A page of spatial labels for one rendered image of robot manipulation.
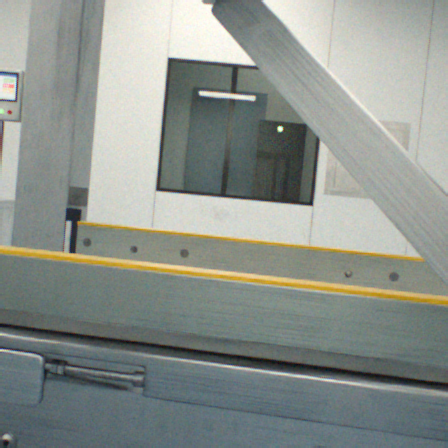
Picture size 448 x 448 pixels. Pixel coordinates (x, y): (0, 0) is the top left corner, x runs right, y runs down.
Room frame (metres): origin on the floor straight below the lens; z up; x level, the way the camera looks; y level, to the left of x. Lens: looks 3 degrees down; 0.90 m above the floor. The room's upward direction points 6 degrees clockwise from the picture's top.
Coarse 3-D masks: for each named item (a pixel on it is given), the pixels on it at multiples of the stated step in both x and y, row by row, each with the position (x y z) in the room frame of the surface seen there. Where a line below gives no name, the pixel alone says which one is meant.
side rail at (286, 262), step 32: (128, 256) 0.61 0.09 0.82; (160, 256) 0.61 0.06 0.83; (192, 256) 0.60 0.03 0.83; (224, 256) 0.60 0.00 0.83; (256, 256) 0.59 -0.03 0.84; (288, 256) 0.59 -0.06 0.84; (320, 256) 0.59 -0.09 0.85; (352, 256) 0.58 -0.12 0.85; (384, 288) 0.58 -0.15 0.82; (416, 288) 0.57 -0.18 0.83
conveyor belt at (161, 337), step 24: (0, 312) 0.36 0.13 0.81; (120, 336) 0.35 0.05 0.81; (144, 336) 0.35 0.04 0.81; (168, 336) 0.35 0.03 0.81; (192, 336) 0.34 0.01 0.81; (288, 360) 0.34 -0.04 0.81; (312, 360) 0.33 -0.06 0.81; (336, 360) 0.33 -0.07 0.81; (360, 360) 0.33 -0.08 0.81; (384, 360) 0.33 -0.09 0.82
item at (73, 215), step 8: (72, 208) 0.63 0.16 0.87; (72, 216) 0.63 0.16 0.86; (80, 216) 0.63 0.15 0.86; (72, 224) 0.63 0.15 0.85; (64, 232) 0.63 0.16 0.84; (72, 232) 0.63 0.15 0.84; (64, 240) 0.63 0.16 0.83; (72, 240) 0.63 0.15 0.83; (64, 248) 0.63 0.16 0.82; (72, 248) 0.63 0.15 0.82
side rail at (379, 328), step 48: (0, 288) 0.34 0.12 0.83; (48, 288) 0.34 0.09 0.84; (96, 288) 0.33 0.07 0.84; (144, 288) 0.33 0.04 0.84; (192, 288) 0.33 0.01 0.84; (240, 288) 0.32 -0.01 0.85; (288, 288) 0.32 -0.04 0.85; (240, 336) 0.32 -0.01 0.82; (288, 336) 0.32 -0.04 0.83; (336, 336) 0.32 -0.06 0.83; (384, 336) 0.31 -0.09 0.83; (432, 336) 0.31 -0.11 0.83
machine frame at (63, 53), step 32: (32, 0) 0.65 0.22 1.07; (64, 0) 0.64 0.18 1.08; (96, 0) 0.67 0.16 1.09; (32, 32) 0.65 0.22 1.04; (64, 32) 0.64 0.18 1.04; (96, 32) 0.68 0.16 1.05; (32, 64) 0.65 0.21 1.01; (64, 64) 0.64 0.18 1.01; (96, 64) 0.68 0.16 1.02; (32, 96) 0.65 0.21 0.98; (64, 96) 0.64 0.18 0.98; (96, 96) 0.69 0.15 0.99; (32, 128) 0.65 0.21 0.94; (64, 128) 0.64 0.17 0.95; (32, 160) 0.64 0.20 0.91; (64, 160) 0.64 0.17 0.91; (32, 192) 0.64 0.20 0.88; (64, 192) 0.64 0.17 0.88; (32, 224) 0.64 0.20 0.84; (64, 224) 0.64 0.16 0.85
